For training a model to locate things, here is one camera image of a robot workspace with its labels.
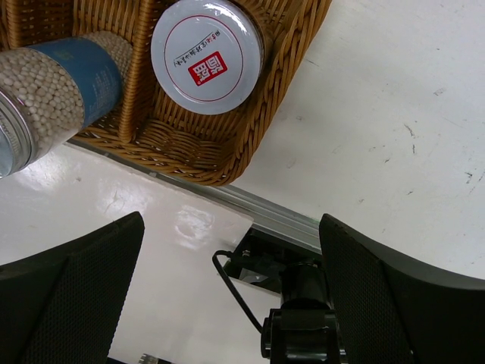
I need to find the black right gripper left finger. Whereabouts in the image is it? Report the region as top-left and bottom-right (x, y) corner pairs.
(1, 212), (145, 363)

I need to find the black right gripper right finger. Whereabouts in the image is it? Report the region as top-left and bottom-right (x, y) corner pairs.
(319, 214), (484, 363)

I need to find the silver-lid bead jar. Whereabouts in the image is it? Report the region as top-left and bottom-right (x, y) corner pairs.
(1, 31), (133, 177)

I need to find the white-lid dark jar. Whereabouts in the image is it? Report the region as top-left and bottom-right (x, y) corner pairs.
(151, 0), (274, 115)

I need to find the wicker divided basket tray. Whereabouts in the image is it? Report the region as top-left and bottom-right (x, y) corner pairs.
(1, 1), (330, 186)

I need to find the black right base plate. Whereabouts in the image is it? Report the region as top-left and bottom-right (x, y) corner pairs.
(211, 227), (325, 331)

